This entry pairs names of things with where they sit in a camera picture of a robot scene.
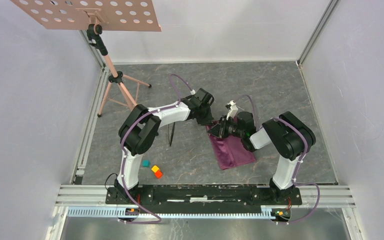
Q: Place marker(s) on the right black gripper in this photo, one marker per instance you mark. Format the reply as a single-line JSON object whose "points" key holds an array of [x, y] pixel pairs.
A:
{"points": [[217, 130]]}

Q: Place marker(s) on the purple cloth napkin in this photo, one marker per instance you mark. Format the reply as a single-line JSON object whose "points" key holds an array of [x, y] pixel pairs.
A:
{"points": [[230, 152]]}

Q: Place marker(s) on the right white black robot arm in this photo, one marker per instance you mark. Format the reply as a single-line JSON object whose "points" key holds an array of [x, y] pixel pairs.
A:
{"points": [[291, 138]]}

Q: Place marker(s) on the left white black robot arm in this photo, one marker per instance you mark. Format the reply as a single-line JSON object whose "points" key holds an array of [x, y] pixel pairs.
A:
{"points": [[139, 130]]}

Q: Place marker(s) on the silver fork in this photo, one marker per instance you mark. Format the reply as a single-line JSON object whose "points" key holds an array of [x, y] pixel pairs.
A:
{"points": [[169, 134]]}

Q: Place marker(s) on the yellow cube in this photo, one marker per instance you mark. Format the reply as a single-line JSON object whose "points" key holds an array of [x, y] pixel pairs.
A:
{"points": [[155, 168]]}

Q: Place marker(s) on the orange cube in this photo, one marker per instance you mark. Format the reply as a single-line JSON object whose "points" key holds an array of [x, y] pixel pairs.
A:
{"points": [[158, 174]]}

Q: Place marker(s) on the teal cube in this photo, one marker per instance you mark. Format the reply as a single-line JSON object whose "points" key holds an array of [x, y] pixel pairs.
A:
{"points": [[146, 163]]}

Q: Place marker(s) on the pink music stand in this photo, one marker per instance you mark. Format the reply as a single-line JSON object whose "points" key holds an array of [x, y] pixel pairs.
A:
{"points": [[94, 17]]}

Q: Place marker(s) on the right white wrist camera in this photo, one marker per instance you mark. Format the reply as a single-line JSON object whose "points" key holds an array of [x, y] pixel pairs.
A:
{"points": [[232, 109]]}

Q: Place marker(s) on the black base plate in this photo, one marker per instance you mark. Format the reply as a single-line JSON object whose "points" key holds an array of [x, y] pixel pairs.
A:
{"points": [[202, 199]]}

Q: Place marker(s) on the aluminium frame rail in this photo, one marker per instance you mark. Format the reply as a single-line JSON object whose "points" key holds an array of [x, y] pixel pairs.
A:
{"points": [[328, 212]]}

